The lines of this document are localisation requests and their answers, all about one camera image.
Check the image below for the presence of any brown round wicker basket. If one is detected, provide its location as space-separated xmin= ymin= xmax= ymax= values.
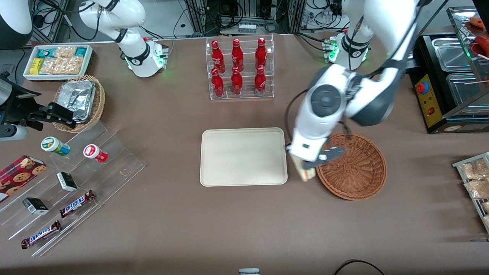
xmin=316 ymin=132 xmax=387 ymax=201

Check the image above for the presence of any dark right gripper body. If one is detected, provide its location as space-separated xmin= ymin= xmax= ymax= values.
xmin=0 ymin=76 xmax=37 ymax=125

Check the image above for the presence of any cream plastic tray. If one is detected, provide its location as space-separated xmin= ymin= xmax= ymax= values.
xmin=200 ymin=127 xmax=288 ymax=187

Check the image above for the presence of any red plaid cookie box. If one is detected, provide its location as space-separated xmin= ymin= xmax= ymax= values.
xmin=0 ymin=155 xmax=47 ymax=204

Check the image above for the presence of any black floor cable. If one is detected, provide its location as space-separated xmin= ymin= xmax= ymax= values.
xmin=334 ymin=260 xmax=385 ymax=275

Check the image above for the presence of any clear acrylic bottle rack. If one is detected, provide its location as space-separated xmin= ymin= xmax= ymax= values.
xmin=206 ymin=34 xmax=275 ymax=101

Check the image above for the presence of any small black box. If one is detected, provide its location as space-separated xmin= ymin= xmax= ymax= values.
xmin=57 ymin=171 xmax=78 ymax=192
xmin=22 ymin=197 xmax=49 ymax=215

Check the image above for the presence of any white rectangular snack bin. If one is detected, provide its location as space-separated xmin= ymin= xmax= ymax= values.
xmin=23 ymin=44 xmax=94 ymax=82

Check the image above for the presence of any clear acrylic stepped display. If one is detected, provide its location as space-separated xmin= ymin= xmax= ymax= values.
xmin=0 ymin=121 xmax=146 ymax=257

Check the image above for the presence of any green lid snack cup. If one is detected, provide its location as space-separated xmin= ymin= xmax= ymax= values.
xmin=41 ymin=136 xmax=71 ymax=157

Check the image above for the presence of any red lid snack cup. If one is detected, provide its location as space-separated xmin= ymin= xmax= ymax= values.
xmin=83 ymin=144 xmax=108 ymax=163

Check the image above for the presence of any red sausage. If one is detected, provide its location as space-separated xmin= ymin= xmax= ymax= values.
xmin=468 ymin=15 xmax=489 ymax=58

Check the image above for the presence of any clear bag of crackers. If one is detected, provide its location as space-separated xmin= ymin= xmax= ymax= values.
xmin=39 ymin=57 xmax=85 ymax=75
xmin=53 ymin=46 xmax=77 ymax=60

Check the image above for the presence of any light wicker basket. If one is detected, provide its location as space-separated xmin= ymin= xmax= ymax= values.
xmin=53 ymin=75 xmax=106 ymax=133

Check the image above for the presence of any red cola bottle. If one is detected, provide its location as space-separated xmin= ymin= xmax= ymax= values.
xmin=211 ymin=68 xmax=225 ymax=97
xmin=211 ymin=40 xmax=226 ymax=74
xmin=254 ymin=66 xmax=267 ymax=96
xmin=231 ymin=66 xmax=243 ymax=95
xmin=232 ymin=39 xmax=244 ymax=72
xmin=255 ymin=37 xmax=267 ymax=70

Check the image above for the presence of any Snickers chocolate bar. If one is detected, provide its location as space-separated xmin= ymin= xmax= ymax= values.
xmin=60 ymin=190 xmax=96 ymax=218
xmin=21 ymin=220 xmax=62 ymax=249

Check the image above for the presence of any aluminium frame rack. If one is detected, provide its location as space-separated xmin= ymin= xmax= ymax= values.
xmin=183 ymin=0 xmax=306 ymax=37

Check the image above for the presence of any grey wire tray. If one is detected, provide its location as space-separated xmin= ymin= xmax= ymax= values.
xmin=452 ymin=152 xmax=489 ymax=233

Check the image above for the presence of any aluminium foil container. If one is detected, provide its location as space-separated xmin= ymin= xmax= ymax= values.
xmin=57 ymin=80 xmax=97 ymax=123

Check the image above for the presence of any triangle sandwich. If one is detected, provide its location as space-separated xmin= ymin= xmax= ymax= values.
xmin=292 ymin=155 xmax=316 ymax=182

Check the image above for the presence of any stainless steel pan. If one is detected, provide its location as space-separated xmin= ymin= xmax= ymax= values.
xmin=446 ymin=73 xmax=489 ymax=115
xmin=432 ymin=37 xmax=478 ymax=72

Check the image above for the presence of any yellow snack packet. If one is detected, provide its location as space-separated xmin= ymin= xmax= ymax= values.
xmin=29 ymin=58 xmax=44 ymax=76

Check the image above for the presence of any black food warmer appliance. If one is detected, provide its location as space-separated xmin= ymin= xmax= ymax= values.
xmin=410 ymin=6 xmax=489 ymax=134

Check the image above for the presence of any clear bag of snacks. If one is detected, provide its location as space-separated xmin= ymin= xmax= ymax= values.
xmin=460 ymin=159 xmax=489 ymax=180
xmin=464 ymin=179 xmax=489 ymax=199

